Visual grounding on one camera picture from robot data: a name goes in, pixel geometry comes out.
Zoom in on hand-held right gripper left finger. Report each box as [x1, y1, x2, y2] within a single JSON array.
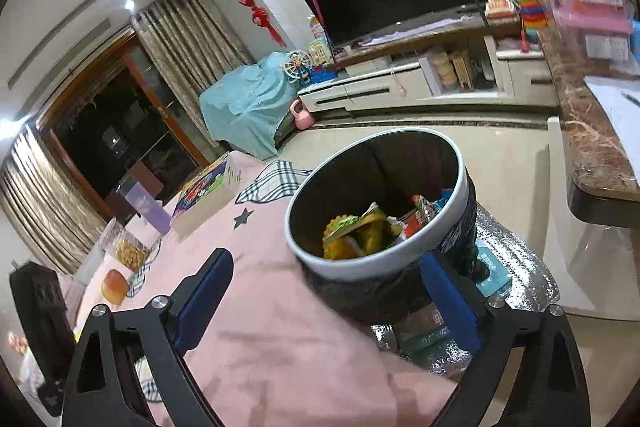
[[61, 248, 235, 427]]

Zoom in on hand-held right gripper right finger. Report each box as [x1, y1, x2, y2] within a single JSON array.
[[420, 251, 592, 427]]

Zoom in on orange red snack packet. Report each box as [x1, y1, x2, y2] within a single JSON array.
[[400, 194, 441, 238]]

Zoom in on yellow ridged snack packet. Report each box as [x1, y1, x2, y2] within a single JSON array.
[[322, 214, 368, 260]]

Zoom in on white rimmed trash bin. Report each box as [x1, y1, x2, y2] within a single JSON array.
[[284, 127, 478, 325]]

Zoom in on red yellow apple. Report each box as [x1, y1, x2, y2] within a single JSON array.
[[101, 269, 131, 306]]

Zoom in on silver foil mat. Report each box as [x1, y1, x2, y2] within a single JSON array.
[[372, 202, 561, 378]]

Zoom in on pink printed blanket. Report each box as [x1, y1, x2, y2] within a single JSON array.
[[15, 149, 451, 427]]

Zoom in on clear popcorn jar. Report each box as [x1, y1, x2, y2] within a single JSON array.
[[102, 218, 161, 273]]

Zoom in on purple translucent box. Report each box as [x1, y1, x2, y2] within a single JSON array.
[[116, 176, 173, 235]]

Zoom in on beige patterned curtain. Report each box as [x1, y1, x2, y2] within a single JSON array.
[[131, 0, 256, 148], [0, 127, 101, 275]]

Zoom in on colourful picture book box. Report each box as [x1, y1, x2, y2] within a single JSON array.
[[170, 152, 243, 235]]

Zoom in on blue covered armchair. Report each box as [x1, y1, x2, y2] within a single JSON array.
[[199, 53, 301, 160]]

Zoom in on wooden framed glass door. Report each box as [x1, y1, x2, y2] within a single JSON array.
[[37, 29, 231, 212]]

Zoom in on pink kettlebell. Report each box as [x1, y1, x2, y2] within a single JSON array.
[[289, 101, 316, 131]]

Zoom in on brown marble table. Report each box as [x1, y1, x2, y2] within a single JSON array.
[[537, 22, 640, 225]]

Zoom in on white television cabinet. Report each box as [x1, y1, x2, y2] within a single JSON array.
[[297, 14, 558, 112]]

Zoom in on beige stacked bowls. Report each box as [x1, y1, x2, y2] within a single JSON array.
[[432, 49, 458, 90]]

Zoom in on wooden rack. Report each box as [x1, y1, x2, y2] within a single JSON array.
[[452, 52, 473, 90]]

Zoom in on toy ferris wheel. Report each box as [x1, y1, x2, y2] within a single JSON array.
[[284, 51, 313, 85]]

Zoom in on white paper sheet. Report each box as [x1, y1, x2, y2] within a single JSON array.
[[582, 74, 640, 150]]

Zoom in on colourful toy box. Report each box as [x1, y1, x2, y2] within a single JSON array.
[[306, 14, 333, 68]]

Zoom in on rainbow stacking ring toy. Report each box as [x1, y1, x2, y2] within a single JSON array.
[[515, 0, 543, 42]]

